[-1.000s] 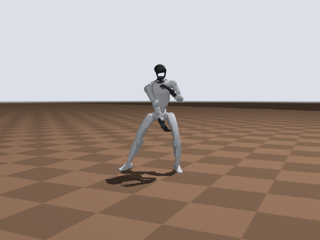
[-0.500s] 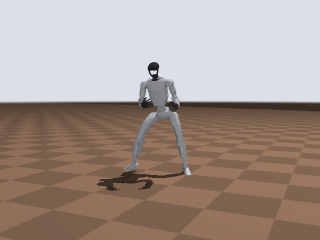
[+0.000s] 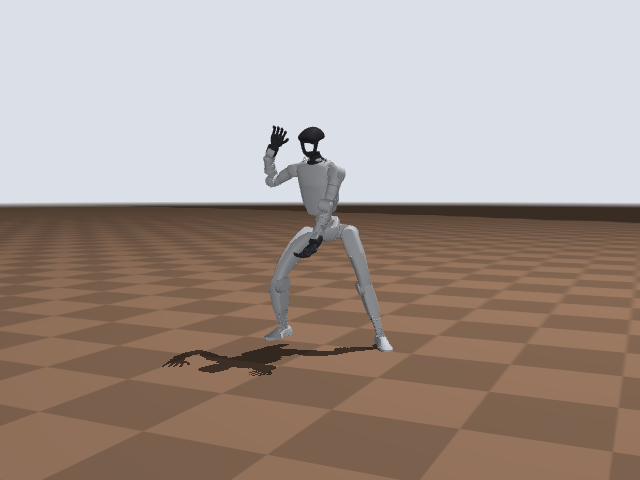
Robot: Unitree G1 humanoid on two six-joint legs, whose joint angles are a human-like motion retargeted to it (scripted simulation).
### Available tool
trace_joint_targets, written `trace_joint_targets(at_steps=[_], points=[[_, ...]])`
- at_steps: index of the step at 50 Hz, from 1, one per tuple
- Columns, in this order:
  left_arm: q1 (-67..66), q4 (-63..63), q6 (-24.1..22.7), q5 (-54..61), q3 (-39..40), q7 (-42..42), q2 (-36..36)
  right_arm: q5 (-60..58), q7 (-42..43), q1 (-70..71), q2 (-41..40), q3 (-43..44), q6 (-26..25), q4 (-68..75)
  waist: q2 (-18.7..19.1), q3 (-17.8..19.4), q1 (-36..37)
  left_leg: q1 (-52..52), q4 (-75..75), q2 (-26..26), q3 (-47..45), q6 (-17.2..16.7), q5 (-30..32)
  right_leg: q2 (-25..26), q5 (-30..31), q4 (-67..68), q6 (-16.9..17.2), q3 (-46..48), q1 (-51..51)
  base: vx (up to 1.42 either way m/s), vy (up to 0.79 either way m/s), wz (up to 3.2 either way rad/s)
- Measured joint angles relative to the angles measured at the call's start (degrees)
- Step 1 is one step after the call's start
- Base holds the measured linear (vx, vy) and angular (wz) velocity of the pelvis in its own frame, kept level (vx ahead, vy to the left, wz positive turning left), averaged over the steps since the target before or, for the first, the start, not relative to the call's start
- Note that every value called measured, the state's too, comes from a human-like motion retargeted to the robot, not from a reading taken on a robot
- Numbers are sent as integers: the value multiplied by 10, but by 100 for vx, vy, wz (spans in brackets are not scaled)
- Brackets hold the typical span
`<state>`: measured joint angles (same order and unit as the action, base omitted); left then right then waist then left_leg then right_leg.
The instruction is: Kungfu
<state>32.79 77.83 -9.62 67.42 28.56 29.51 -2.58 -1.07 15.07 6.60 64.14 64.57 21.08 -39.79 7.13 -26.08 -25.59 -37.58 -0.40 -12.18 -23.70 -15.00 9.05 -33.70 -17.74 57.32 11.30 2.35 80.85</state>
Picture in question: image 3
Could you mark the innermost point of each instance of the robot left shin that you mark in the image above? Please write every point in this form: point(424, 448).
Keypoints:
point(371, 305)

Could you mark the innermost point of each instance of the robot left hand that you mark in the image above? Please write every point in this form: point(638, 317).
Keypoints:
point(311, 248)

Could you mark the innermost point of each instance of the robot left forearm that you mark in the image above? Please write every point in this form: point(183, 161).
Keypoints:
point(321, 223)

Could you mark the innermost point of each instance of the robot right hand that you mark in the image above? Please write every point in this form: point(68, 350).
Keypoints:
point(277, 139)

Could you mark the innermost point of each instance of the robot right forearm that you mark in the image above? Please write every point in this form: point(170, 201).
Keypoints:
point(269, 162)

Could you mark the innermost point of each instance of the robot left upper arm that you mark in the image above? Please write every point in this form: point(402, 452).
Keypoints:
point(336, 176)

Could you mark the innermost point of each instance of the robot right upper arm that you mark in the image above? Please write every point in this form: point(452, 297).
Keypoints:
point(284, 175)

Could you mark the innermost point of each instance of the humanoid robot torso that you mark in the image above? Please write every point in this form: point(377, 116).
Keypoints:
point(313, 181)

